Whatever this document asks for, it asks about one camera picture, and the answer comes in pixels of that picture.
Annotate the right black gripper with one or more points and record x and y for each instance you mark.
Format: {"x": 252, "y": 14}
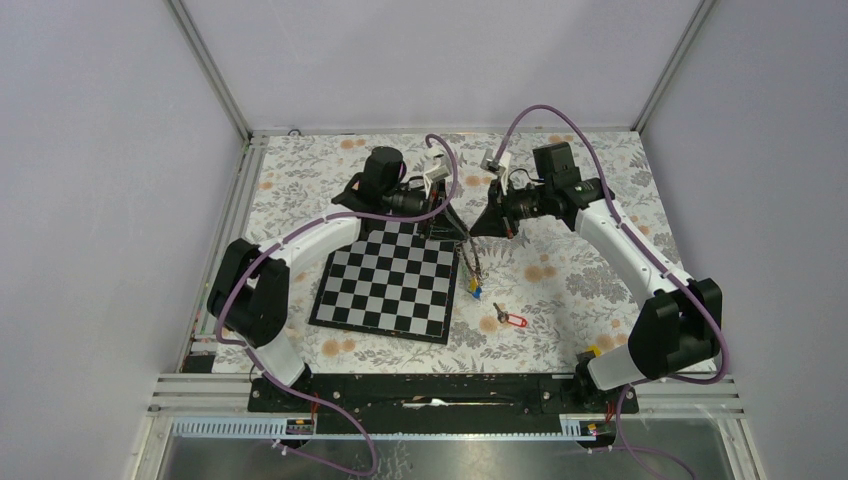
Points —
{"x": 493, "y": 222}

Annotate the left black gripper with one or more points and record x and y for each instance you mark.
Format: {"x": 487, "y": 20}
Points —
{"x": 446, "y": 225}

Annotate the key organiser with rings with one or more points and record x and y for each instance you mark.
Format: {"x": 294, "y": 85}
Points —
{"x": 471, "y": 273}

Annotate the key with red tag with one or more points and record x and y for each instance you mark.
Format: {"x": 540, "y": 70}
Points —
{"x": 504, "y": 317}

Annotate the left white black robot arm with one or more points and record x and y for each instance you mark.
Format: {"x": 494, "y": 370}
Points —
{"x": 250, "y": 293}

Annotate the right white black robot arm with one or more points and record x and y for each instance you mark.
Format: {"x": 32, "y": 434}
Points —
{"x": 679, "y": 319}

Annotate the black white chessboard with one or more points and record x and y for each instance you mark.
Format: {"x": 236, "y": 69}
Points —
{"x": 393, "y": 283}

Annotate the yellow tag on base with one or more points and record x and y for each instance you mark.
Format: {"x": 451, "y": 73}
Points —
{"x": 593, "y": 351}

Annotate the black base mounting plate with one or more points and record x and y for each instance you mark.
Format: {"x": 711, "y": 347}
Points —
{"x": 530, "y": 404}

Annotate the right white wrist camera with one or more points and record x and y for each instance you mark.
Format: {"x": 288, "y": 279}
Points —
{"x": 496, "y": 165}

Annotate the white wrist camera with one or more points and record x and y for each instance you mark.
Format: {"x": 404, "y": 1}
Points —
{"x": 437, "y": 167}
{"x": 496, "y": 165}

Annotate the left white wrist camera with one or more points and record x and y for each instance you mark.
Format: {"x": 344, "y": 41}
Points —
{"x": 437, "y": 167}

